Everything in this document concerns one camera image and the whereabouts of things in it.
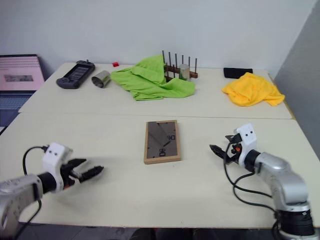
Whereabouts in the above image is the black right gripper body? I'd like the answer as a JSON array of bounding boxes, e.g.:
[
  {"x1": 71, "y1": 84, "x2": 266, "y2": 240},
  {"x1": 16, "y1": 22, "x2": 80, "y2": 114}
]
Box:
[{"x1": 224, "y1": 139, "x2": 243, "y2": 166}]

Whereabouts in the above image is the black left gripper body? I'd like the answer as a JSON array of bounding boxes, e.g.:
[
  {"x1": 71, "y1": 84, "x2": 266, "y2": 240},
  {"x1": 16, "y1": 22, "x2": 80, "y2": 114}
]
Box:
[{"x1": 59, "y1": 160, "x2": 84, "y2": 190}]

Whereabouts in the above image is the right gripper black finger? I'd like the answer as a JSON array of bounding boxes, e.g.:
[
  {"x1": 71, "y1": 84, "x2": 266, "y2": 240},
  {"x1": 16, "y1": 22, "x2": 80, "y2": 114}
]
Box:
[
  {"x1": 224, "y1": 134, "x2": 239, "y2": 145},
  {"x1": 209, "y1": 144, "x2": 229, "y2": 159}
]

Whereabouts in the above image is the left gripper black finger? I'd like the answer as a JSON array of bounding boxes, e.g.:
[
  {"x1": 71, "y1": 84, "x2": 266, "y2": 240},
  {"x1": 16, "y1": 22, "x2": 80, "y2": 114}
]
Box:
[
  {"x1": 69, "y1": 157, "x2": 88, "y2": 174},
  {"x1": 80, "y1": 164, "x2": 105, "y2": 183}
]

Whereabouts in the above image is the laptop with pink screen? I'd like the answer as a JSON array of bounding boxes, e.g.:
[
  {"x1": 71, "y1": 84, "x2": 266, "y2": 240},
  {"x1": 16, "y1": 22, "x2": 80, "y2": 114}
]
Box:
[{"x1": 0, "y1": 54, "x2": 46, "y2": 136}]

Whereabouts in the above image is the yellow cloth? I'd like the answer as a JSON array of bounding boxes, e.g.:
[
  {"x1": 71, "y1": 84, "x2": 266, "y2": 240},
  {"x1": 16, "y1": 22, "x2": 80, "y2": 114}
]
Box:
[{"x1": 221, "y1": 72, "x2": 286, "y2": 108}]

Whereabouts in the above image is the black pouch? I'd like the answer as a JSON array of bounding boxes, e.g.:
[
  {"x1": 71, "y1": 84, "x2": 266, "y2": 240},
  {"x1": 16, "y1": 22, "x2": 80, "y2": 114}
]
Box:
[{"x1": 223, "y1": 67, "x2": 254, "y2": 79}]

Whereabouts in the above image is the wooden rack with dark pegs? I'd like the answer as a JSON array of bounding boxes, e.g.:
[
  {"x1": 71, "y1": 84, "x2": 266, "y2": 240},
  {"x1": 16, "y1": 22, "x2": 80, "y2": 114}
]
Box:
[{"x1": 161, "y1": 49, "x2": 200, "y2": 84}]

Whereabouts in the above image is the upright metal can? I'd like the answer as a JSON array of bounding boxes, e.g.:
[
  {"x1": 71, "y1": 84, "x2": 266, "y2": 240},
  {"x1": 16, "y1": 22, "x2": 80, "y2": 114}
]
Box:
[{"x1": 178, "y1": 63, "x2": 192, "y2": 83}]

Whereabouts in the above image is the shiny metal cup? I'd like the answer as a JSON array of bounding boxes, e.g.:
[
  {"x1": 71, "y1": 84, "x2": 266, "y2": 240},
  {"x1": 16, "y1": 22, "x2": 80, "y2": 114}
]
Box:
[{"x1": 91, "y1": 70, "x2": 112, "y2": 89}]

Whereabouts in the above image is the black handheld game controller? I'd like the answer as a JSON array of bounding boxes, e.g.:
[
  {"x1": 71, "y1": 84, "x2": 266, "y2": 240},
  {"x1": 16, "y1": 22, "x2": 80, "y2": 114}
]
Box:
[{"x1": 56, "y1": 59, "x2": 96, "y2": 90}]

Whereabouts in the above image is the green cloth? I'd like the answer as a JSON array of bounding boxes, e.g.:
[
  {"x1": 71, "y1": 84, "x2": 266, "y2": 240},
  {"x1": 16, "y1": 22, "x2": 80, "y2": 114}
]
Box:
[{"x1": 110, "y1": 54, "x2": 197, "y2": 102}]

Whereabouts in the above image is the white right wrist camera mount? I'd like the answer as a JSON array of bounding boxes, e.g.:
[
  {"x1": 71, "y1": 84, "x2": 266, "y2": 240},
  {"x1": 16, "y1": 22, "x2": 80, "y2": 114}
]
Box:
[{"x1": 233, "y1": 123, "x2": 258, "y2": 166}]

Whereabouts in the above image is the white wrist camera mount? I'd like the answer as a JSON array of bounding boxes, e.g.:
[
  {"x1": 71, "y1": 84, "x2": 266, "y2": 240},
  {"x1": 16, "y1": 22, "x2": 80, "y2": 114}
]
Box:
[
  {"x1": 233, "y1": 123, "x2": 258, "y2": 166},
  {"x1": 41, "y1": 142, "x2": 74, "y2": 193}
]

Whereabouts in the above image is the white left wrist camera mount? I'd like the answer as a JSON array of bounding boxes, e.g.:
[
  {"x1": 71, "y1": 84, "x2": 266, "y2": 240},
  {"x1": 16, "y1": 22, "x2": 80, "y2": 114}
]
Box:
[{"x1": 41, "y1": 142, "x2": 74, "y2": 193}]

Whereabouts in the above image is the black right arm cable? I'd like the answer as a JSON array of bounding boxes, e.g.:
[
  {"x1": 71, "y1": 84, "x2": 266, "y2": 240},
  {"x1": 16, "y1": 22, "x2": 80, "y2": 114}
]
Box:
[{"x1": 223, "y1": 143, "x2": 283, "y2": 240}]

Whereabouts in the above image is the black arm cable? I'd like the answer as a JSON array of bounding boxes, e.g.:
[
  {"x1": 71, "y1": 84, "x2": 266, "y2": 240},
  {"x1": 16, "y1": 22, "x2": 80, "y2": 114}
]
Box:
[
  {"x1": 14, "y1": 145, "x2": 50, "y2": 236},
  {"x1": 223, "y1": 143, "x2": 283, "y2": 240}
]

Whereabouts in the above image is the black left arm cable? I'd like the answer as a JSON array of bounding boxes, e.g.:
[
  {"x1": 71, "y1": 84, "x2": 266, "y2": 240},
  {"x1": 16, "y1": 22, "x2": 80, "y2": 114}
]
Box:
[{"x1": 14, "y1": 145, "x2": 50, "y2": 236}]

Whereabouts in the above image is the wooden tray with grey sandpaper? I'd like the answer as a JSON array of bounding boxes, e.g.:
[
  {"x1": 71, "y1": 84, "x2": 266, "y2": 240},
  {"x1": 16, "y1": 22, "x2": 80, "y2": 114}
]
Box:
[{"x1": 143, "y1": 119, "x2": 182, "y2": 166}]

